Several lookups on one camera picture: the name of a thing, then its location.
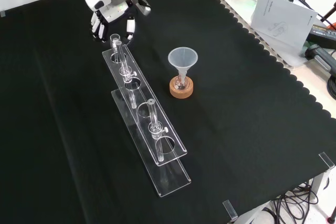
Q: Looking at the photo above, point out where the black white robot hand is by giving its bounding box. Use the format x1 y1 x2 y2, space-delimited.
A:
90 0 138 44

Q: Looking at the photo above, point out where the clear weighing funnel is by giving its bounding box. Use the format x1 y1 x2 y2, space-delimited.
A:
110 33 122 52

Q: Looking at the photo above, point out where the translucent plastic funnel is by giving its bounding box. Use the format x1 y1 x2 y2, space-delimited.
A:
167 47 198 78

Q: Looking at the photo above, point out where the clear funnel stand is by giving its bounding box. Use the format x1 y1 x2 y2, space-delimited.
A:
101 40 192 198

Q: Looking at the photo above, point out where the round-bottom glass flask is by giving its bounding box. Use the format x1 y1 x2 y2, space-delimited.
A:
174 73 190 90

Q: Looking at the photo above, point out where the black bench cloth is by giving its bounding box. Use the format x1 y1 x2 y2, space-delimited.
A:
0 0 336 224

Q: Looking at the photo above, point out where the white paper booklet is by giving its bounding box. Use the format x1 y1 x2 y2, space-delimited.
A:
250 0 319 52

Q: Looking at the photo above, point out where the black power adapter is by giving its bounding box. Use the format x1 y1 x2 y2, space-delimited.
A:
306 24 336 49

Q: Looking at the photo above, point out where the black tripod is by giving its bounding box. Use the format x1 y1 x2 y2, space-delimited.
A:
319 1 336 30

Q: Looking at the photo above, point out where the clear cloth clip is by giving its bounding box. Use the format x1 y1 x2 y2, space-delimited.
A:
222 199 239 222
318 152 336 169

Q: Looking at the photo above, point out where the white bench leg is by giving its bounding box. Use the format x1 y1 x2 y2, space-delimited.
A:
310 168 330 209

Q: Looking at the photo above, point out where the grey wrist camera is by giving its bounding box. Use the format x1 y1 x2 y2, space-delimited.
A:
134 0 152 17

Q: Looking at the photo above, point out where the cork ring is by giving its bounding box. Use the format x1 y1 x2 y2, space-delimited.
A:
169 76 195 100

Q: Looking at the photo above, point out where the coiled black cable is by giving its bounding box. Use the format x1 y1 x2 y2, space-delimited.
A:
326 74 336 97

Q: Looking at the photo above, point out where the black cable bundle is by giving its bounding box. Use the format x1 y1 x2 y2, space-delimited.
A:
262 180 320 224

